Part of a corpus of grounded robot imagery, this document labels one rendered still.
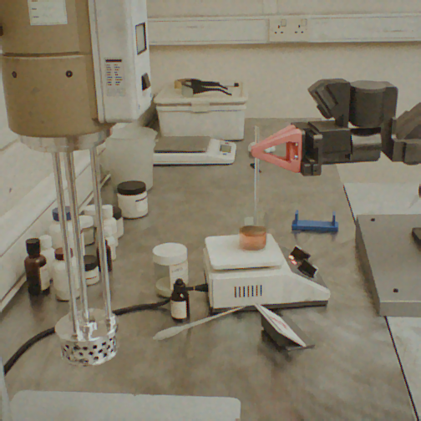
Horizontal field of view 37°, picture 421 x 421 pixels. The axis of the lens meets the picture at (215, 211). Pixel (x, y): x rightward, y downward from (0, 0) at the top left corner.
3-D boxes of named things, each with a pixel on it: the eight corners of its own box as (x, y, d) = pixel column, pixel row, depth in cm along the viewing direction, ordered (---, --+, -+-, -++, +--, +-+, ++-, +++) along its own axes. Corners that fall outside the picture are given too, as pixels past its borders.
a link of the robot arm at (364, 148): (347, 126, 98) (390, 124, 98) (336, 116, 103) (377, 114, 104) (344, 169, 100) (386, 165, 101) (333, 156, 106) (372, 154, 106)
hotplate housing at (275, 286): (311, 272, 117) (312, 232, 115) (330, 306, 105) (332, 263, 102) (191, 281, 115) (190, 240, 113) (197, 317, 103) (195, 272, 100)
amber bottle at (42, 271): (27, 296, 111) (20, 246, 108) (27, 286, 115) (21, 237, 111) (50, 293, 112) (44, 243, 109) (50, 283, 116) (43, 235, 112)
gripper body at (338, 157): (311, 135, 95) (357, 133, 96) (293, 121, 105) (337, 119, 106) (309, 177, 98) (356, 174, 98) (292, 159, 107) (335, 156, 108)
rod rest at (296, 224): (337, 225, 139) (338, 210, 137) (337, 231, 135) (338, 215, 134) (291, 223, 140) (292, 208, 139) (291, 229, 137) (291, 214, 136)
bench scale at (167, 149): (234, 166, 184) (233, 149, 182) (145, 166, 186) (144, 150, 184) (236, 149, 202) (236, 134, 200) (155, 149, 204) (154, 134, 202)
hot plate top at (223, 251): (271, 236, 113) (271, 232, 113) (285, 265, 102) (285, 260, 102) (204, 240, 112) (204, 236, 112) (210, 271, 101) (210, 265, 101)
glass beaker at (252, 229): (230, 249, 108) (229, 205, 105) (253, 240, 111) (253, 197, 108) (255, 260, 103) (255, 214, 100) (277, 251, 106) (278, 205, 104)
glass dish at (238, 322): (256, 322, 101) (256, 309, 101) (246, 339, 97) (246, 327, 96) (224, 316, 103) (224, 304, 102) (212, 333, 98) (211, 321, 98)
